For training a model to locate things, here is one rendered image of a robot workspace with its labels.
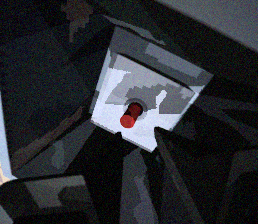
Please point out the red peg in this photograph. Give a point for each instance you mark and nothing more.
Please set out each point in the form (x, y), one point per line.
(130, 116)

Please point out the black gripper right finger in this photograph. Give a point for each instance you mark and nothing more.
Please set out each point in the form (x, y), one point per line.
(205, 176)

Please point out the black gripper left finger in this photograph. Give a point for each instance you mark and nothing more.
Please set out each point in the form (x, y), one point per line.
(94, 188)

